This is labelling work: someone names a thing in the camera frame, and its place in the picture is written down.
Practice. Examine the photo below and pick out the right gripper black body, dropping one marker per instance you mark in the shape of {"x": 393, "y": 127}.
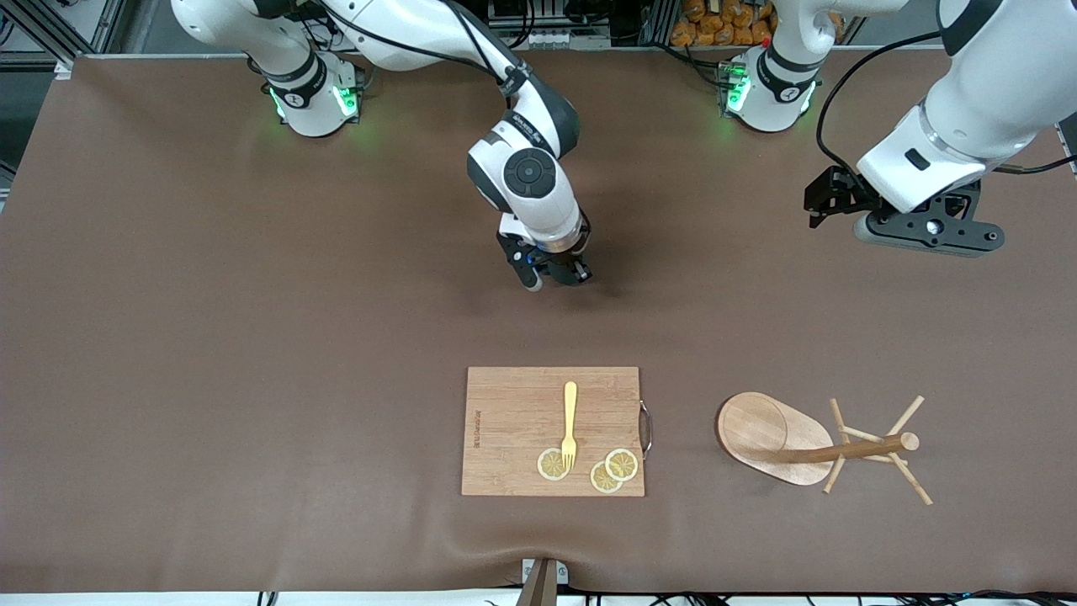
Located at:
{"x": 565, "y": 263}

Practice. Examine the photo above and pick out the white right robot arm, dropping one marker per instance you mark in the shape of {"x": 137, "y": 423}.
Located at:
{"x": 538, "y": 181}

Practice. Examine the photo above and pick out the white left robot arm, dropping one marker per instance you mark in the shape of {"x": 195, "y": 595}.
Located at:
{"x": 968, "y": 109}

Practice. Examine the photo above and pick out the wooden mug tree rack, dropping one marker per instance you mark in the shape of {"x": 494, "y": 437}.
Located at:
{"x": 757, "y": 433}

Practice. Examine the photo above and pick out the yellow plastic fork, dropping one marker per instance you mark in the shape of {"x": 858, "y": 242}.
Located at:
{"x": 570, "y": 404}

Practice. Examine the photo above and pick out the orange packaged snacks pile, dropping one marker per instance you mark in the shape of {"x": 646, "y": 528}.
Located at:
{"x": 715, "y": 21}

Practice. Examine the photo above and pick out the lemon slice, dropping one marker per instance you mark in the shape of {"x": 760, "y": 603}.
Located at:
{"x": 602, "y": 481}
{"x": 547, "y": 465}
{"x": 623, "y": 465}

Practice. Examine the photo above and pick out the white power strip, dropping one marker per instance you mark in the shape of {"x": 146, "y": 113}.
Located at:
{"x": 572, "y": 39}

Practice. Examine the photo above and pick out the brown table mat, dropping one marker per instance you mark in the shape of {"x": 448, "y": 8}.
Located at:
{"x": 252, "y": 337}

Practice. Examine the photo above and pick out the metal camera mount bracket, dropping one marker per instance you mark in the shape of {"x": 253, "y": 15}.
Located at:
{"x": 543, "y": 585}

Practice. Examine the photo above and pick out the aluminium frame struts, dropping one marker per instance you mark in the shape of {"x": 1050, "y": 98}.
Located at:
{"x": 63, "y": 67}

